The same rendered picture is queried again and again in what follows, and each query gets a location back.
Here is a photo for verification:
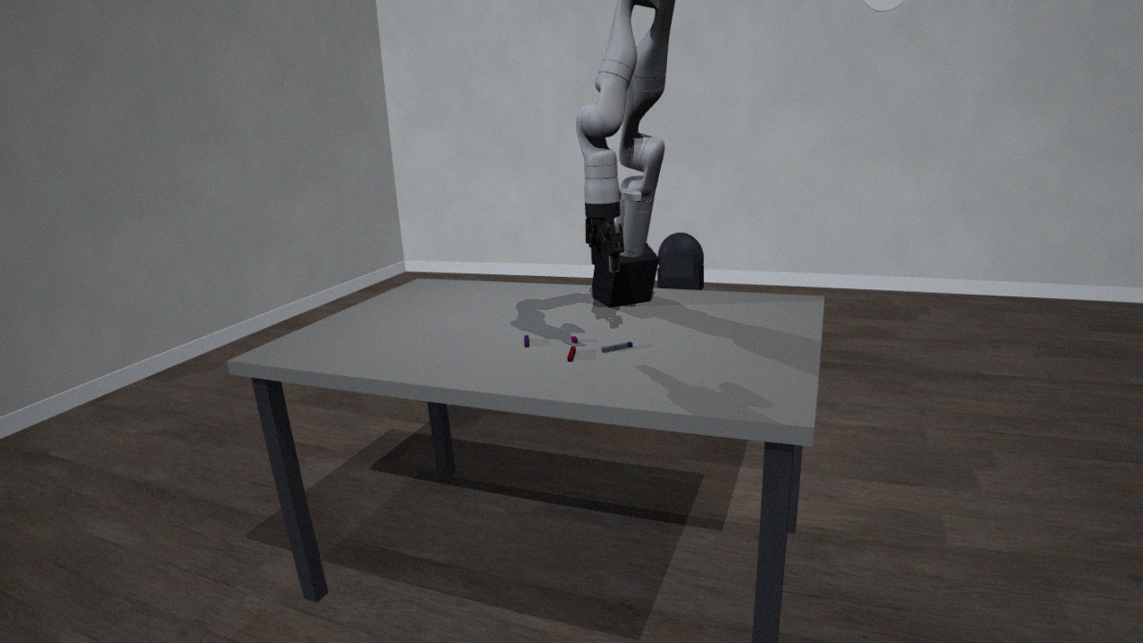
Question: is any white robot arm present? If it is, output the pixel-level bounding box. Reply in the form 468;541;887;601
576;0;676;257

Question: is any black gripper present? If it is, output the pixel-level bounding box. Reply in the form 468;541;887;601
585;202;624;272

